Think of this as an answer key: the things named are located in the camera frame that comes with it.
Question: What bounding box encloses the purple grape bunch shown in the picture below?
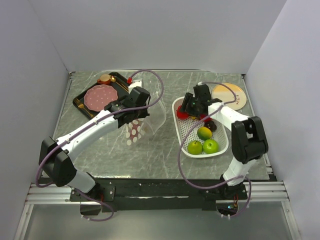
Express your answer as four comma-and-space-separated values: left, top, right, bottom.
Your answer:
204, 120, 217, 132

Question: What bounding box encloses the yellow cream round plate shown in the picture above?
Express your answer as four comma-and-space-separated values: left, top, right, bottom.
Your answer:
212, 83, 247, 111

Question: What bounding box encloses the gold spoon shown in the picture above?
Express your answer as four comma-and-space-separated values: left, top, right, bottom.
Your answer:
110, 75, 126, 87

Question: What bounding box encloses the white perforated plastic basket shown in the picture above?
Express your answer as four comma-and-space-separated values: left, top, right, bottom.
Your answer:
171, 96, 229, 159

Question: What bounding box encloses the yellow green mango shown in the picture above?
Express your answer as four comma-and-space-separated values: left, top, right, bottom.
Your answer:
197, 126, 212, 141

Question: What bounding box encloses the red apple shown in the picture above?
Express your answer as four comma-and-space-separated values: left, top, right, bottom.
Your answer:
199, 114, 212, 123
176, 105, 189, 120

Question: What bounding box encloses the pink polka dot plate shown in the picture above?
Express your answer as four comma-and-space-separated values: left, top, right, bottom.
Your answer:
84, 84, 118, 112

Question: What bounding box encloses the green apple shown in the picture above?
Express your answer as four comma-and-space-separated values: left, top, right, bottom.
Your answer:
187, 140, 203, 155
202, 139, 220, 154

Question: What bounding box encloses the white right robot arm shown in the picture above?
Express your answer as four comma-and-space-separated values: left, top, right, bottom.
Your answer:
177, 82, 269, 199

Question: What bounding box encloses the green apple right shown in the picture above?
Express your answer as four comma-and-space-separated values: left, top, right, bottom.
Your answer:
202, 139, 220, 154

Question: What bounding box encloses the green apple left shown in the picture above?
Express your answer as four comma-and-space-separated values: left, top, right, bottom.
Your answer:
187, 140, 203, 155

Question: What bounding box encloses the gold fork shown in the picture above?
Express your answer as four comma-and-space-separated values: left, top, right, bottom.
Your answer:
75, 98, 94, 119

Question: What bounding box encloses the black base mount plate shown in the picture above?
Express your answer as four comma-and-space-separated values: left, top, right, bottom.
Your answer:
69, 178, 249, 217

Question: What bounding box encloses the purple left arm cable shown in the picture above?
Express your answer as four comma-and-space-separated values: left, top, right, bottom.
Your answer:
34, 69, 165, 223

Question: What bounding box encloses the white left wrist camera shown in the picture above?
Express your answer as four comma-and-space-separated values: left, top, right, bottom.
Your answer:
128, 79, 144, 94

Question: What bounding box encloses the clear polka dot zip bag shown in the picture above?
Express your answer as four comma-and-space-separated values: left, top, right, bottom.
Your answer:
124, 99, 166, 146

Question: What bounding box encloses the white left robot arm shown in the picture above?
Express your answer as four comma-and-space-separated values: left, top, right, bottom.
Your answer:
39, 86, 150, 201

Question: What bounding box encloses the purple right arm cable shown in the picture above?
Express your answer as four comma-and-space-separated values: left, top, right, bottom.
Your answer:
176, 81, 252, 219

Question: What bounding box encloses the orange cup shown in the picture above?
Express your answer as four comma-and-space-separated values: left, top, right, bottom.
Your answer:
97, 74, 111, 85

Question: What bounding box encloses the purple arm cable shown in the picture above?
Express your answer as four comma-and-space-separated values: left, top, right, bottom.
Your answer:
34, 69, 165, 223
176, 81, 252, 219

